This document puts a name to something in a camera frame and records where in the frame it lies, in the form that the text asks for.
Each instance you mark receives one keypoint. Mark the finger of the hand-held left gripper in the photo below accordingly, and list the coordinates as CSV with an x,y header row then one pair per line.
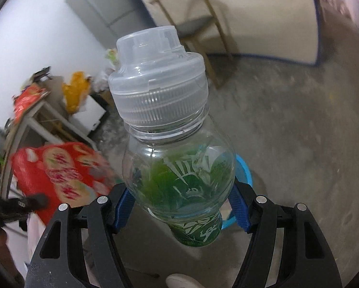
x,y
23,205

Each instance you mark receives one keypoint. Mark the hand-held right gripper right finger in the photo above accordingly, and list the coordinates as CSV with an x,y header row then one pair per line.
x,y
241,213

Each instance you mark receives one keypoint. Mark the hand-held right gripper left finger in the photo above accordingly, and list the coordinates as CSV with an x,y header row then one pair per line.
x,y
124,213

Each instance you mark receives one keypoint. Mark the blue plastic waste basket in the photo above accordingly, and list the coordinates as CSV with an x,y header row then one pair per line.
x,y
245,171

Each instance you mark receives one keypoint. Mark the red snack bag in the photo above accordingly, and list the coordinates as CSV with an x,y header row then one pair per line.
x,y
62,171

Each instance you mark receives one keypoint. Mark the green label plastic bottle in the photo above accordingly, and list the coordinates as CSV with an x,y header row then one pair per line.
x,y
167,111

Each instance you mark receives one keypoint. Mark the person's left forearm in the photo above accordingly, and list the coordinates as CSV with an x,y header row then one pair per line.
x,y
2,252

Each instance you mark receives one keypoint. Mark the table with floral tablecloth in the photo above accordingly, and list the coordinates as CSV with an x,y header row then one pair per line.
x,y
26,246

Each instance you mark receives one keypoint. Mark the grey side table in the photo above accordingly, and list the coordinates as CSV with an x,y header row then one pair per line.
x,y
38,126

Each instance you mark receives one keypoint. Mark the person's white shoe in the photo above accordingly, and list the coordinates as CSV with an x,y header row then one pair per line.
x,y
182,280

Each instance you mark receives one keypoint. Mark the orange-red plastic bag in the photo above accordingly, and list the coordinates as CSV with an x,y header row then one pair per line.
x,y
27,102

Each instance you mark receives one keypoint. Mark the white cabinet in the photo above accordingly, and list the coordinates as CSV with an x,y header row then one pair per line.
x,y
89,115

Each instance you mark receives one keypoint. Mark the yellow plastic bag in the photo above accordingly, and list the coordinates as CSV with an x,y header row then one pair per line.
x,y
76,91

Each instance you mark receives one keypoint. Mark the black tray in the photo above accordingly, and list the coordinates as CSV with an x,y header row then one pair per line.
x,y
42,73

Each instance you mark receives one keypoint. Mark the pile of clear plastic bags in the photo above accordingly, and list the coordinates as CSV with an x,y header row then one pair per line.
x,y
106,72

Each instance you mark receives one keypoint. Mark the wooden chair with dark seat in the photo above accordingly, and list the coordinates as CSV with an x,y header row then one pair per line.
x,y
197,25

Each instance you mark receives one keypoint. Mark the beige mattress with blue edge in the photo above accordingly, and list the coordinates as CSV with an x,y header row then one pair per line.
x,y
257,21

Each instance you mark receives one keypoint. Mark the grey refrigerator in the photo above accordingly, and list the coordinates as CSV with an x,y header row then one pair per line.
x,y
107,6

